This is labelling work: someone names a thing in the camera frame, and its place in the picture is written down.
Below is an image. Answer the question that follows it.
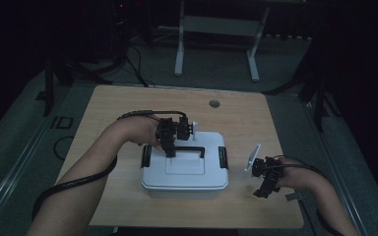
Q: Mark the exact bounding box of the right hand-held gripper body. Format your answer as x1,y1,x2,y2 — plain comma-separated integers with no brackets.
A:
244,143,284,190

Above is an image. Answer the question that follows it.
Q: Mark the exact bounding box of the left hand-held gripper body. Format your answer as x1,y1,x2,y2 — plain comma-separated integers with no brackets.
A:
155,116,199,155

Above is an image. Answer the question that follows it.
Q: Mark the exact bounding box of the white storage box black handle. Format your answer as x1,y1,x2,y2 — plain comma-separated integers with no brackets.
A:
140,131,229,200

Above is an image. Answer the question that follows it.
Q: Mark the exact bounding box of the person's right hand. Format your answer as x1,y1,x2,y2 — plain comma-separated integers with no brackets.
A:
277,156,313,192

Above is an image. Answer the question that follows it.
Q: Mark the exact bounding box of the person's left hand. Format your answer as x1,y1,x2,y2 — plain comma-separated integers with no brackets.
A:
119,116,162,151

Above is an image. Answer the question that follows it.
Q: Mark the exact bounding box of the grey tape piece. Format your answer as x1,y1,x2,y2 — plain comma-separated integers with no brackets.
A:
284,192,305,202

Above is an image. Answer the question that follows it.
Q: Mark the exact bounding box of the black metal stand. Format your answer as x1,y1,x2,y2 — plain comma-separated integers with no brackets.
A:
42,53,114,118
265,62,334,133

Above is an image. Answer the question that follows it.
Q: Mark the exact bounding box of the black floor cable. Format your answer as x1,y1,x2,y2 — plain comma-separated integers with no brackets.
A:
124,43,156,89

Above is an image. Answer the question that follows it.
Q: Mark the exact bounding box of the white metal stand frame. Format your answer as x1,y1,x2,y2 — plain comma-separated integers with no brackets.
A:
173,0,272,83

